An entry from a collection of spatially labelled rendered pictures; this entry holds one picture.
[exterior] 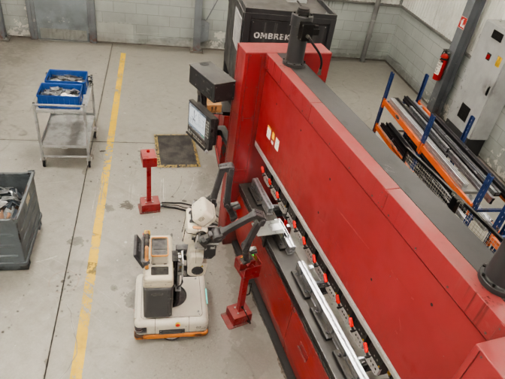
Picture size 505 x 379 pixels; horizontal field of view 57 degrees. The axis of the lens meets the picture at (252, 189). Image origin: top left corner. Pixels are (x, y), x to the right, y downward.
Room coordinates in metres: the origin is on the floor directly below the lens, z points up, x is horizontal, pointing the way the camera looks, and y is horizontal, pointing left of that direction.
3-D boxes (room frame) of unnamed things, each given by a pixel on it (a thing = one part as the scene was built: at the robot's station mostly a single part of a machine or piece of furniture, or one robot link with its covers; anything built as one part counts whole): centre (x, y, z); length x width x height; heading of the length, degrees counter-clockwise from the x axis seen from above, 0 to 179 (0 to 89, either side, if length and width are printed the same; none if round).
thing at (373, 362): (1.84, -0.96, 1.26); 0.15 x 0.09 x 0.17; 24
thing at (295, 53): (3.82, -0.23, 2.54); 0.33 x 0.25 x 0.47; 24
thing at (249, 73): (4.25, -0.10, 1.15); 0.85 x 0.25 x 2.30; 114
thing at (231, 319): (2.96, -0.04, 0.06); 0.25 x 0.20 x 0.12; 122
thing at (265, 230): (3.22, -0.19, 1.00); 0.26 x 0.18 x 0.01; 114
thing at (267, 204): (3.79, -0.11, 0.92); 0.50 x 0.06 x 0.10; 24
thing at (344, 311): (2.21, -0.80, 1.26); 0.15 x 0.09 x 0.17; 24
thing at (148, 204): (4.40, 1.23, 0.41); 0.25 x 0.20 x 0.83; 114
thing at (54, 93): (5.19, 2.56, 0.92); 0.50 x 0.36 x 0.18; 105
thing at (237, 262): (2.98, -0.06, 0.75); 0.20 x 0.16 x 0.18; 32
